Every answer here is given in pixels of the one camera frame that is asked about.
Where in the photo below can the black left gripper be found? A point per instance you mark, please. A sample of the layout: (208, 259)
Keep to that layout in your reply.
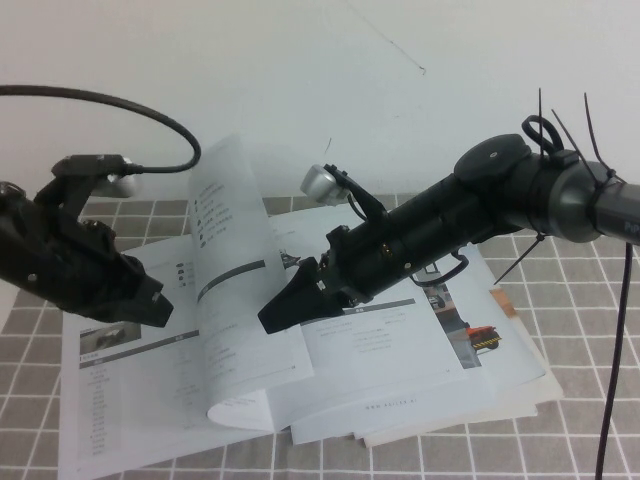
(75, 270)

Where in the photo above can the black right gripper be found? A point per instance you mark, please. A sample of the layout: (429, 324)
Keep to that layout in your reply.
(370, 265)

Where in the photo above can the white product catalogue book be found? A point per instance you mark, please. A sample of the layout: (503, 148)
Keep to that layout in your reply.
(220, 250)

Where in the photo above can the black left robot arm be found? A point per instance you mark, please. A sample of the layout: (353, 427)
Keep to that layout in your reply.
(9, 235)

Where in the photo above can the black zip tie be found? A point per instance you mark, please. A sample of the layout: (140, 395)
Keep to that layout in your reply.
(517, 260)
(575, 137)
(594, 135)
(541, 115)

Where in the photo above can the cream white booklet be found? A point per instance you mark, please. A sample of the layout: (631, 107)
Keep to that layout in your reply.
(547, 387)

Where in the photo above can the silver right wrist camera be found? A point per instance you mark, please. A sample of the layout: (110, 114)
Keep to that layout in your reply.
(320, 184)

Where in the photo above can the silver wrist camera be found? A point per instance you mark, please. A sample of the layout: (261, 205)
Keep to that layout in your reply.
(320, 184)
(117, 182)

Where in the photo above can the black right camera bracket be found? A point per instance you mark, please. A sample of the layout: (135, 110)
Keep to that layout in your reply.
(362, 197)

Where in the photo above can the black camera bracket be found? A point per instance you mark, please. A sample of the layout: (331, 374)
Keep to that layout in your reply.
(70, 172)
(362, 197)

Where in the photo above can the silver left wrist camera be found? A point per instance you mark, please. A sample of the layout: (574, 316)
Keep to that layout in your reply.
(117, 182)

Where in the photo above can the black left camera bracket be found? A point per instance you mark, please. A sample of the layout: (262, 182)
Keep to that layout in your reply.
(70, 172)

